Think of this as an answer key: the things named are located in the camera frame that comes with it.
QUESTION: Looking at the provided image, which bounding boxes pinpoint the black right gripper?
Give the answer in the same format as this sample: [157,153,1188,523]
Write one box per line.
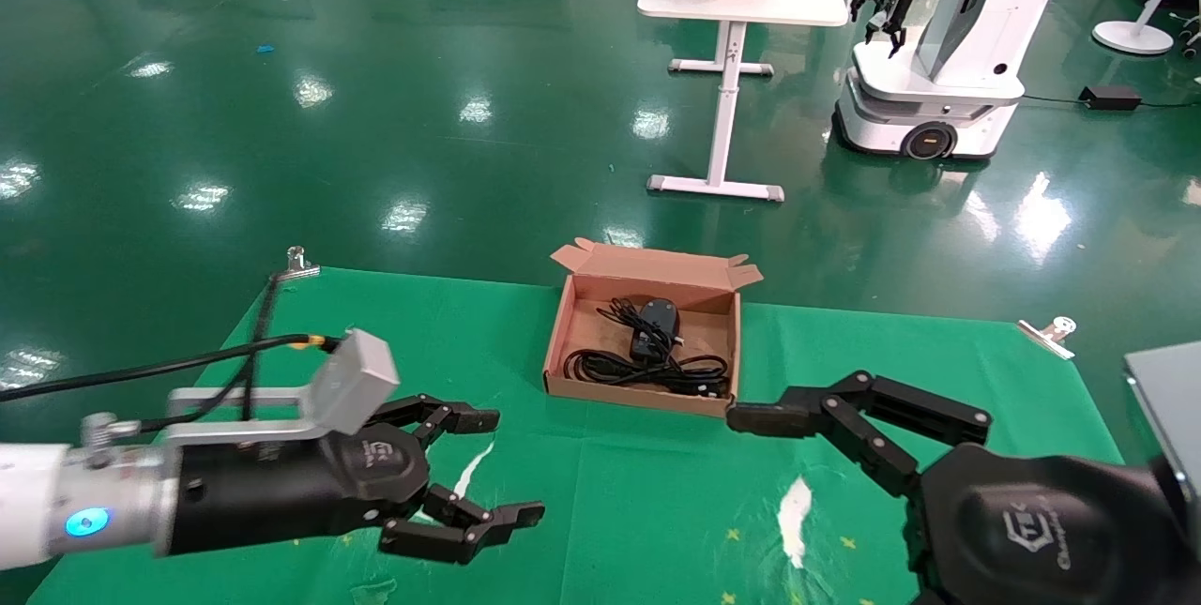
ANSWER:
[727,371,1201,605]

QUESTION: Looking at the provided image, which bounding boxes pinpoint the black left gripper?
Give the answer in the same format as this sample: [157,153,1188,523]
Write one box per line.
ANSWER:
[155,394,546,567]

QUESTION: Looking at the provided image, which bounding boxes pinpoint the black power cord with plug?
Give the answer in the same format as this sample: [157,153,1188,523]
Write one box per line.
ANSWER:
[561,347,731,397]

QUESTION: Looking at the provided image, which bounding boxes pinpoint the open brown cardboard box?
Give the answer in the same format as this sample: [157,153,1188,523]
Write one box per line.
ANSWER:
[542,238,763,417]

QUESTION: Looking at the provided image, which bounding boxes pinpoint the white wheeled robot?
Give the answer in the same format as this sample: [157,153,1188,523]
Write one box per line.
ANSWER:
[833,0,1082,161]

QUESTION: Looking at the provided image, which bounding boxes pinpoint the green tablecloth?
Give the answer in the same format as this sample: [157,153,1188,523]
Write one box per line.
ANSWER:
[28,267,1127,605]

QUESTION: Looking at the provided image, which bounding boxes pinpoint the silver binder clip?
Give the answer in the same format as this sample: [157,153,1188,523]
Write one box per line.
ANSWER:
[269,246,321,284]
[1018,316,1078,360]

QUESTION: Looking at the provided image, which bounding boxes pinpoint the black floor power brick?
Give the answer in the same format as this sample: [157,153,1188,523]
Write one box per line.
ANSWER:
[1079,84,1143,112]

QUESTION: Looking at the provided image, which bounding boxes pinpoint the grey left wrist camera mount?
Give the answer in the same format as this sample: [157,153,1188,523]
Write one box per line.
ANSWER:
[169,328,400,445]

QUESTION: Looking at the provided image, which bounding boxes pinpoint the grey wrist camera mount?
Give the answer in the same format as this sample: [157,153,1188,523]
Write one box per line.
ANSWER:
[1123,340,1201,493]
[169,328,400,445]

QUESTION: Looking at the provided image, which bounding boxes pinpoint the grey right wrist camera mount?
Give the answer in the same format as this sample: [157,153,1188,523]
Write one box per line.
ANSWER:
[1123,340,1201,493]

